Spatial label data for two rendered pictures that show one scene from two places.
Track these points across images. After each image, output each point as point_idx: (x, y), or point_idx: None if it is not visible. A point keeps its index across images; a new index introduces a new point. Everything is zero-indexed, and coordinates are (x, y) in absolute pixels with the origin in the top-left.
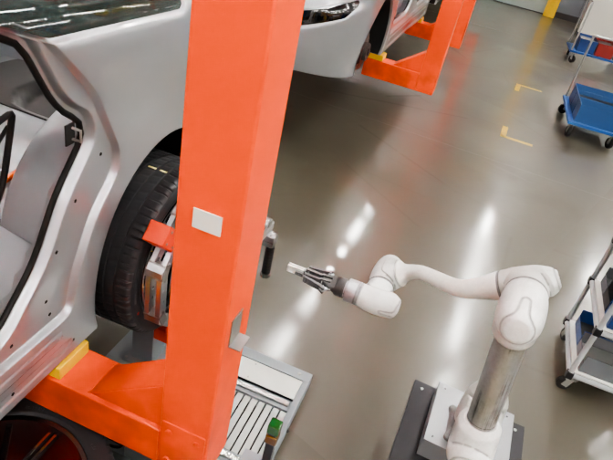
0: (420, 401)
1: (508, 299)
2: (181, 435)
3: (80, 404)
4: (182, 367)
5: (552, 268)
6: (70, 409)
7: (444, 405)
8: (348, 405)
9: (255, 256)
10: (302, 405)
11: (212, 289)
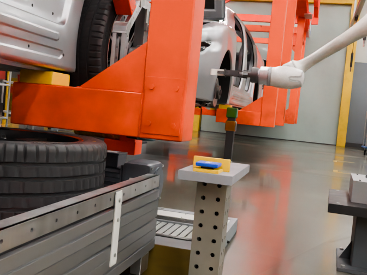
0: (339, 192)
1: None
2: (163, 84)
3: (69, 100)
4: (165, 5)
5: None
6: (58, 112)
7: (361, 177)
8: (276, 239)
9: None
10: (234, 238)
11: None
